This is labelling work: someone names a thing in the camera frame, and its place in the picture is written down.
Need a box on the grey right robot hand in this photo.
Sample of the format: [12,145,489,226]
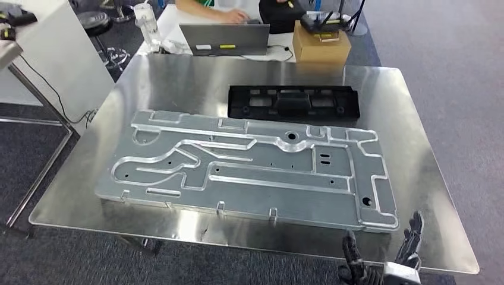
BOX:
[338,211,425,285]

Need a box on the black plastic frame part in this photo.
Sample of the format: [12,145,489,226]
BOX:
[227,84,361,122]

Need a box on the stainless steel workbench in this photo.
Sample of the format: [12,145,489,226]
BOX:
[29,53,481,276]

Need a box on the embossed grey metal plate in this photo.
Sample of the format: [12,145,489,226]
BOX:
[94,110,400,233]

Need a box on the brown cardboard box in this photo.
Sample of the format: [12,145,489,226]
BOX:
[292,20,352,65]

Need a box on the stand with round base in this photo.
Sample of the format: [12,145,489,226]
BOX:
[338,0,369,36]

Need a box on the black remote controller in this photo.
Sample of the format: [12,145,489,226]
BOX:
[300,10,352,34]

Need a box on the black carry bag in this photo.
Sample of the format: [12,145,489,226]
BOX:
[259,0,308,34]

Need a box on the grey laptop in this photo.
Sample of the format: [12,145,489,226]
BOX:
[179,23,271,57]

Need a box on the clear plastic wrap piece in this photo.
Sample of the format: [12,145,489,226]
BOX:
[159,38,190,55]

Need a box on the person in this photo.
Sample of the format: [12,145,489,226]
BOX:
[175,0,302,24]

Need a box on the white desk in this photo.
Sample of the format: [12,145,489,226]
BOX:
[135,4,297,64]

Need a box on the clear water bottle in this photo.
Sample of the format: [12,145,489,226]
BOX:
[133,2,163,53]

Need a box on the black round stool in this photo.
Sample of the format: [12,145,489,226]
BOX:
[75,11,131,72]

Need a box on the black device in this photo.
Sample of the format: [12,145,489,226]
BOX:
[0,4,39,41]

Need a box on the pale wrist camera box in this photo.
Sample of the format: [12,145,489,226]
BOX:
[383,261,422,285]

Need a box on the black laptop power cable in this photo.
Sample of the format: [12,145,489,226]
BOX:
[240,44,295,63]

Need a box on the black wall cable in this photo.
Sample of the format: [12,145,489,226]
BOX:
[17,54,99,125]

